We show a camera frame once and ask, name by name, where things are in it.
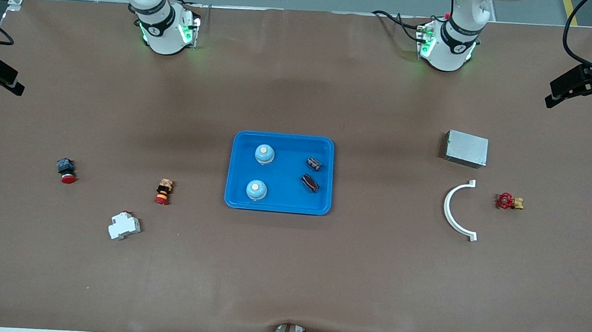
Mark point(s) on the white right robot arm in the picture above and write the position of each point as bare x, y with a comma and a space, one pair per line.
159, 36

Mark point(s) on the white circuit breaker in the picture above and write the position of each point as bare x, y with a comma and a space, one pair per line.
124, 226

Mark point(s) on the black capacitor with white print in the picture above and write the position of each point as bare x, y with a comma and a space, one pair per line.
314, 163

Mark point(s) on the dark brown glossy capacitor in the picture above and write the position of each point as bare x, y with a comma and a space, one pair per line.
310, 182

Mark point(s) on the brown table mat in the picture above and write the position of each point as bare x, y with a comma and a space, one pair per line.
288, 269

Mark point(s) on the white curved plastic bracket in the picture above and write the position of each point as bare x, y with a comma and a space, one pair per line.
446, 208

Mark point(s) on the red handwheel brass valve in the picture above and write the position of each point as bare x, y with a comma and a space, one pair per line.
505, 201

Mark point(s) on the black and red emergency button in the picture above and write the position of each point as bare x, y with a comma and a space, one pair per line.
66, 169

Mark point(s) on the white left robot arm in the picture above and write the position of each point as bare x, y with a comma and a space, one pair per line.
449, 57

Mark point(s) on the light blue call bell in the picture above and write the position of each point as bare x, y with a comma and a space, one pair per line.
264, 156
256, 191

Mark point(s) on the blue plastic tray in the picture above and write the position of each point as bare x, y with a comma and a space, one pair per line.
284, 178

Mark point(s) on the orange and red push button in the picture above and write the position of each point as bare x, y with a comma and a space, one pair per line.
164, 190

